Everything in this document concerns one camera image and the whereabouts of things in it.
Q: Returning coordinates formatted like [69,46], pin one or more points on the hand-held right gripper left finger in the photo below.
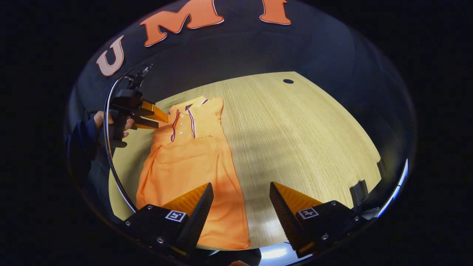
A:
[201,214]

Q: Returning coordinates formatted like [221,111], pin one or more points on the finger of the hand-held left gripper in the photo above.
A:
[155,112]
[146,122]

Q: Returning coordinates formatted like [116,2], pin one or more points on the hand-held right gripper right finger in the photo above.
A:
[281,214]

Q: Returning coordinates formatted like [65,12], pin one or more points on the orange T-shirt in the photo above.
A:
[192,166]

